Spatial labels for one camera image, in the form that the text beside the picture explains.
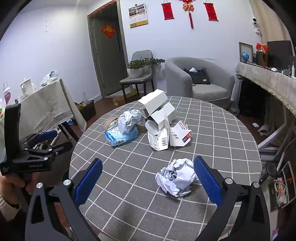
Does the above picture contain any black floor bin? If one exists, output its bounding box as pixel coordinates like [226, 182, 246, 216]
[79, 100, 96, 121]

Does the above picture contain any grey checked tablecloth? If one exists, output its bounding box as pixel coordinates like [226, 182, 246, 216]
[69, 95, 263, 241]

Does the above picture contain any white carton with round hole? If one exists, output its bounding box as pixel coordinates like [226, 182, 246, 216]
[145, 115, 171, 151]

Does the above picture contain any white security camera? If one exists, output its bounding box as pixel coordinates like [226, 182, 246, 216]
[252, 17, 263, 35]

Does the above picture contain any white plastic bag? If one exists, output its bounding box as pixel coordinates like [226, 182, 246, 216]
[40, 70, 59, 87]

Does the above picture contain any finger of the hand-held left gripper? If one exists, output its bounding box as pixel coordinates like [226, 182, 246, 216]
[20, 130, 58, 149]
[25, 141, 73, 160]

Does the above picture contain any red hanging scroll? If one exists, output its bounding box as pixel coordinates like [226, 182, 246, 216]
[161, 2, 174, 21]
[203, 2, 219, 22]

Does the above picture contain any bottle with purple label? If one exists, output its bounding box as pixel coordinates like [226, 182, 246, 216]
[2, 81, 13, 105]

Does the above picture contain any white cardboard box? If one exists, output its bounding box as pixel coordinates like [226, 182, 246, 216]
[138, 89, 169, 112]
[143, 102, 176, 123]

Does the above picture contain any white kettle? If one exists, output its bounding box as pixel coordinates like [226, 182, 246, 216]
[20, 78, 36, 95]

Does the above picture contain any person's left forearm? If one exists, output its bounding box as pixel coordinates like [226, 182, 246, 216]
[0, 195, 23, 223]

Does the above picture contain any grey door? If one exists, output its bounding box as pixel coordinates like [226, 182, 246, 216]
[87, 5, 128, 99]

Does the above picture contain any grey armchair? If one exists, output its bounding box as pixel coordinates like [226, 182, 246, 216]
[165, 57, 236, 109]

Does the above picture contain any white box with red label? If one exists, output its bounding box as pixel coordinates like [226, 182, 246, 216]
[169, 120, 193, 147]

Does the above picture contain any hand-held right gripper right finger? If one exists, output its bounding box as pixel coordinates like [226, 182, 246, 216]
[193, 156, 271, 241]

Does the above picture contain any blue wet wipes packet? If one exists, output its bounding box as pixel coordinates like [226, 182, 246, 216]
[105, 127, 139, 149]

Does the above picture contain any beige curtain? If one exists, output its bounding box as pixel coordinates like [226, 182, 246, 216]
[248, 0, 293, 56]

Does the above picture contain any white paper ball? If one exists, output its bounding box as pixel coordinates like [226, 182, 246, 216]
[155, 158, 199, 197]
[118, 109, 144, 134]

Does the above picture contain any flat cardboard box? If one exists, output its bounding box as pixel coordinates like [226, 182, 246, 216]
[112, 88, 137, 107]

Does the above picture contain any black handbag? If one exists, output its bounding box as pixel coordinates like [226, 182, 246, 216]
[184, 68, 211, 85]

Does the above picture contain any brown cardboard tape roll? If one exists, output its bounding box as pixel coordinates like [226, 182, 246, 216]
[103, 116, 123, 131]

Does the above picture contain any black monitor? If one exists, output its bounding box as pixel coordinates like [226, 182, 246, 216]
[267, 40, 294, 68]

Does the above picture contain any beige fringed desk cloth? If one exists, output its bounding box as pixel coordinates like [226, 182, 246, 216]
[236, 61, 296, 116]

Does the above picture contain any brown wooden box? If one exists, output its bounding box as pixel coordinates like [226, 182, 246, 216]
[255, 51, 269, 66]

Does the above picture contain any grey tray with cables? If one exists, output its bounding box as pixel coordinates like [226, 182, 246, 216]
[269, 161, 296, 211]

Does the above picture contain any red diamond door decoration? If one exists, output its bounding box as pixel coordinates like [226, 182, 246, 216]
[101, 24, 116, 39]

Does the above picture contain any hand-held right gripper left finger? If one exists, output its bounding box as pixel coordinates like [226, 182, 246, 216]
[25, 158, 103, 241]

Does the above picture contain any wall calendar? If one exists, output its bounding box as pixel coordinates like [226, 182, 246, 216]
[128, 3, 149, 29]

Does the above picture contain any beige patterned tablecloth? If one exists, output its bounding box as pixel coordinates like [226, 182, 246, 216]
[17, 78, 87, 139]

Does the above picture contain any red knot wall ornament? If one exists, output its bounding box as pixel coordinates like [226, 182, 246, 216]
[178, 0, 197, 29]

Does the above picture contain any person's left hand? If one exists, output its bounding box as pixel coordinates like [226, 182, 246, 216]
[0, 173, 40, 204]

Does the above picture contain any grey picture frame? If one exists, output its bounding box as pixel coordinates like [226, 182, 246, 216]
[239, 42, 254, 63]

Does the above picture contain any grey dining chair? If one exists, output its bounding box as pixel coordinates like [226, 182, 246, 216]
[120, 50, 155, 103]

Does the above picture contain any potted plant in white pot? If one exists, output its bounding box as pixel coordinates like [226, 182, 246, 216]
[127, 58, 153, 79]

